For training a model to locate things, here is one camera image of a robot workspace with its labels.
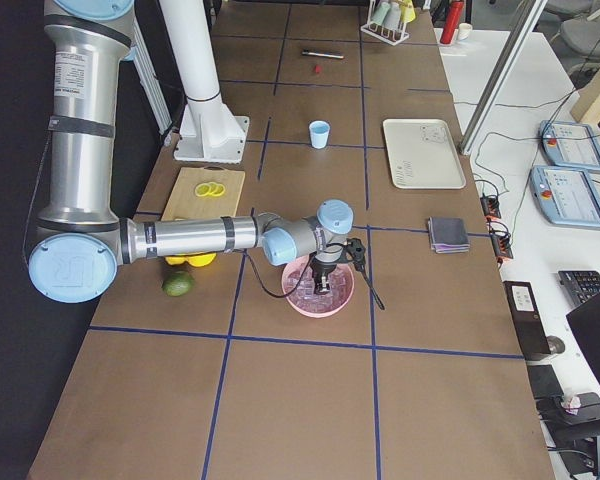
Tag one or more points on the light blue cup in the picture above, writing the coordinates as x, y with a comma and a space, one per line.
319, 131

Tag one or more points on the pink bowl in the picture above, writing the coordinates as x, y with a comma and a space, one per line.
300, 305

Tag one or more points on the black keyboard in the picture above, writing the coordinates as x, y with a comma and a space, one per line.
580, 285

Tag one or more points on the wooden cutting board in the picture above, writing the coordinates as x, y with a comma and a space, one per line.
183, 204

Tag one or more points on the aluminium frame post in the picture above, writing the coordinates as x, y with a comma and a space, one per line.
525, 24

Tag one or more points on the mint green cup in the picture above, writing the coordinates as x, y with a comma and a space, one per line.
379, 13

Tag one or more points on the grey folded cloth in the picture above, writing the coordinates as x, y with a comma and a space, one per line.
447, 235

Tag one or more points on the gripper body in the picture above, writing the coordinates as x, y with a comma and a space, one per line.
323, 272

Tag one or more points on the steel muddler black tip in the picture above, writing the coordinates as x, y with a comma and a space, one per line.
319, 54

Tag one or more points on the white paper cup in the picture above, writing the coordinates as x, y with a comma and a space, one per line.
463, 31

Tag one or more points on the cream bear tray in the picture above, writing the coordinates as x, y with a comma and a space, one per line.
422, 154

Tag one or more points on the teach pendant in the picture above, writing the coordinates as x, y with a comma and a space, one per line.
570, 144
566, 196

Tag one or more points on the grey cup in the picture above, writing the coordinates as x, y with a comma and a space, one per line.
392, 19

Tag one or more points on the black box with label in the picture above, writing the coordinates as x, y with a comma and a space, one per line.
526, 319

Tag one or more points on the lower teach pendant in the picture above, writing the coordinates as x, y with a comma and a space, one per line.
566, 196

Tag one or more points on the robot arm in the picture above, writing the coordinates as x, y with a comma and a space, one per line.
82, 242

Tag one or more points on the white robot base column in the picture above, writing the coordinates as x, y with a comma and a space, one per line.
209, 132

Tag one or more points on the yellow lemon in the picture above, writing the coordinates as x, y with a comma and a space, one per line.
176, 260
201, 260

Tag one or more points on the white wire cup rack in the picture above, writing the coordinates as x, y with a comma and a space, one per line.
392, 38

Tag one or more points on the lemon slices stack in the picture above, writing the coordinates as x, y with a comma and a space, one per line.
210, 189

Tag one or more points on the upper teach pendant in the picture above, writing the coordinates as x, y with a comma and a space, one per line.
570, 144

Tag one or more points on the clear ice cubes pile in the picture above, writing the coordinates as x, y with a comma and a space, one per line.
340, 290

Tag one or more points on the yellow cup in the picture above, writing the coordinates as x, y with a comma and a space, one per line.
407, 10

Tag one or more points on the red bottle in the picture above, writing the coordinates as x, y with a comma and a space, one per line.
452, 20

